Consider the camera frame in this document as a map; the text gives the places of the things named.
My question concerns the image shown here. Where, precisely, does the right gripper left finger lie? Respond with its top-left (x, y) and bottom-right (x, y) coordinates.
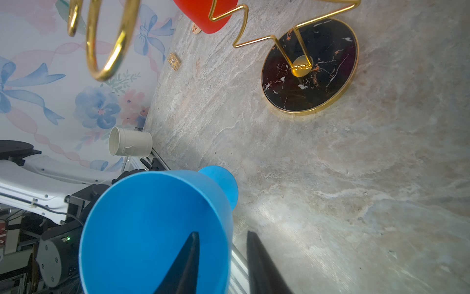
top-left (154, 232), bottom-right (200, 294)

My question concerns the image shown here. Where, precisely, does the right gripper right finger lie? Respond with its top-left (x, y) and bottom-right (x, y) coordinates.
top-left (247, 231), bottom-right (293, 294)

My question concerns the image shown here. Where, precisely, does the blue wine glass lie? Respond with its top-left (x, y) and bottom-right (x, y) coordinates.
top-left (79, 166), bottom-right (239, 294)

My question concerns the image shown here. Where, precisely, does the red wine glass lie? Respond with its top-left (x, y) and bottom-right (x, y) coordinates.
top-left (174, 0), bottom-right (238, 34)

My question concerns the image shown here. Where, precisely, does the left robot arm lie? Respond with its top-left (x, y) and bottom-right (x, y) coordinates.
top-left (1, 140), bottom-right (169, 294)

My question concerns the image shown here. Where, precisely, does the white paper cup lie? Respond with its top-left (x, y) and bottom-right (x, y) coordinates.
top-left (108, 127), bottom-right (153, 157)

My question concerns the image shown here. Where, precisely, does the square cracker piece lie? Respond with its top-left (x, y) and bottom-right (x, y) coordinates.
top-left (168, 53), bottom-right (181, 71)

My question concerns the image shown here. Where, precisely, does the round cracker piece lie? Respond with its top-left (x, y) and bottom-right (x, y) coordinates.
top-left (191, 23), bottom-right (202, 34)

